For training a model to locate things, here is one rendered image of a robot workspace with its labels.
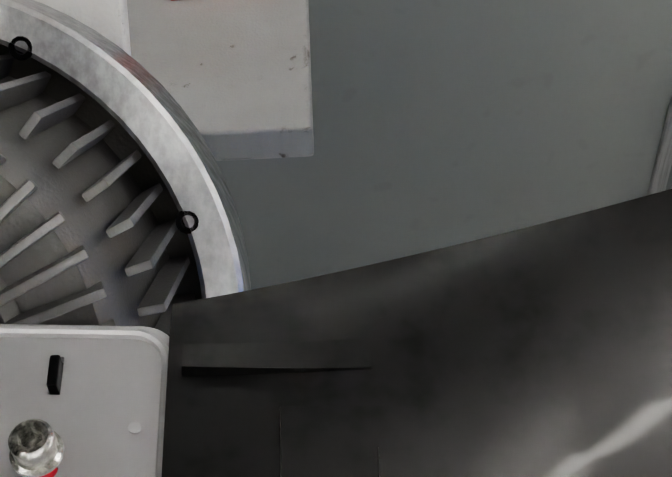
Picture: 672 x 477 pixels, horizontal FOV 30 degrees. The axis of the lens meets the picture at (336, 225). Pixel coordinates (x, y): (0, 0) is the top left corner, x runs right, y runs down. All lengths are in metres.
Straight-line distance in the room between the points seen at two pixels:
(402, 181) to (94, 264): 0.90
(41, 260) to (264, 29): 0.52
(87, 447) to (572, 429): 0.13
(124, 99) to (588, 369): 0.22
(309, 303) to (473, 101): 0.89
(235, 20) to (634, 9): 0.41
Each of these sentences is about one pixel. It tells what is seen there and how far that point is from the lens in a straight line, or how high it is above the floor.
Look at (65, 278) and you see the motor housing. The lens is 0.43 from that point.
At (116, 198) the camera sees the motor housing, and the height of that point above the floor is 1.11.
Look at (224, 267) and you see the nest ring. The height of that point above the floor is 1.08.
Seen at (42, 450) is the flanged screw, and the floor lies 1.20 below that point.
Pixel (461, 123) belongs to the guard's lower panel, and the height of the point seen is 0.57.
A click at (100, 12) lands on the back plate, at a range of 0.53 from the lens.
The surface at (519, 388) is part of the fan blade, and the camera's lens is 0.34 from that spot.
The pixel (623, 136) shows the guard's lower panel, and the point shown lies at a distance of 1.30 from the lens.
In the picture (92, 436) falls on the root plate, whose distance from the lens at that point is 0.34.
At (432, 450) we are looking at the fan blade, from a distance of 0.33.
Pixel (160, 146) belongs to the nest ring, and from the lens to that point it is 0.49.
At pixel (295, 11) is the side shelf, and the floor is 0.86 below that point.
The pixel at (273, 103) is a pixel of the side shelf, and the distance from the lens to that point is 0.87.
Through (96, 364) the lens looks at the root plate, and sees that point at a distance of 0.35.
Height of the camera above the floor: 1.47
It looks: 51 degrees down
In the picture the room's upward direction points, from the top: 3 degrees counter-clockwise
